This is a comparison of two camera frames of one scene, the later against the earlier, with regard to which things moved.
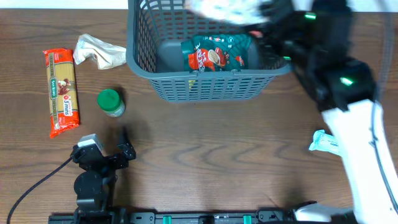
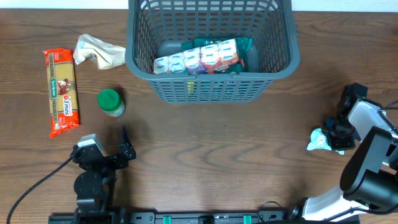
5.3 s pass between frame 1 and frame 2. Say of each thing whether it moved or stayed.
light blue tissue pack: stayed
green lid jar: stayed
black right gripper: moved
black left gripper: stayed
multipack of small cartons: moved
